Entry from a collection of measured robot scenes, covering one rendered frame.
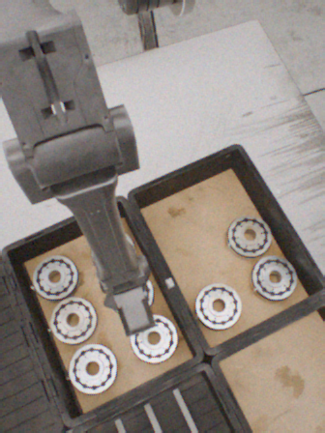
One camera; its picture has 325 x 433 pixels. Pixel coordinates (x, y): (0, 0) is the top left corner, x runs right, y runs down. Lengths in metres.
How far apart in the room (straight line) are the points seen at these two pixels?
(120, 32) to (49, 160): 2.19
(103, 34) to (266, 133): 1.40
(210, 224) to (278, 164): 0.34
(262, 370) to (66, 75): 0.81
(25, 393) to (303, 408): 0.59
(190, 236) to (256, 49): 0.73
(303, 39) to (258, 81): 1.16
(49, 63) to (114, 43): 2.14
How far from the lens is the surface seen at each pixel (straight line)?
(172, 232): 1.06
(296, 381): 1.04
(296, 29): 2.64
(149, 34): 1.65
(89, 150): 0.37
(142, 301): 0.79
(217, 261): 1.05
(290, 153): 1.35
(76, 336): 1.00
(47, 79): 0.36
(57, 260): 1.04
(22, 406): 1.05
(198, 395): 1.01
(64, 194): 0.42
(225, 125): 1.36
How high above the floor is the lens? 1.84
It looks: 70 degrees down
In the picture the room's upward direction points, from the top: straight up
